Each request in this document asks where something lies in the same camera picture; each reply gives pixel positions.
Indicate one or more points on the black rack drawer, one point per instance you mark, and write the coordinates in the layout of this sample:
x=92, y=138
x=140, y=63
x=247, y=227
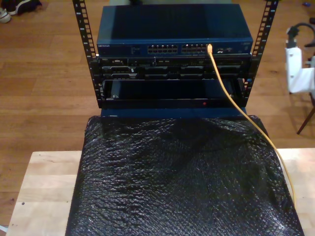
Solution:
x=172, y=103

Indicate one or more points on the black rack server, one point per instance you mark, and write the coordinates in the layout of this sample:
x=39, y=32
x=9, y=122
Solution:
x=172, y=64

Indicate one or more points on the black bubble wrap mat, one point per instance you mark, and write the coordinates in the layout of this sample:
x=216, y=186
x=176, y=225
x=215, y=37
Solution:
x=147, y=196

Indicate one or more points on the dark wooden chair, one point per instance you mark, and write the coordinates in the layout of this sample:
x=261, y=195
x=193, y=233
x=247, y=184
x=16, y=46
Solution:
x=304, y=121

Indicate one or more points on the dark sneaker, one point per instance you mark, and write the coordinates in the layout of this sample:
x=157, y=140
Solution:
x=24, y=6

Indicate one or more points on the white sneaker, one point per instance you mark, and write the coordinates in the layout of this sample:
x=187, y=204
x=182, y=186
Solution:
x=4, y=16

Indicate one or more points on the small blue floor object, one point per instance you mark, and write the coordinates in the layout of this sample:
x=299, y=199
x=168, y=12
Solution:
x=306, y=4

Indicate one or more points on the blue rack base plate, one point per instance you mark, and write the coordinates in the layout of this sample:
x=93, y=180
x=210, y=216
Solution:
x=147, y=111

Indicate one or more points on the blue network switch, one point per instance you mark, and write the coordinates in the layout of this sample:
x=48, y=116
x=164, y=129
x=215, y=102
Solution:
x=172, y=24

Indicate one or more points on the black rack frame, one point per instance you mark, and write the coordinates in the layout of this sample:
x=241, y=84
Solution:
x=80, y=24

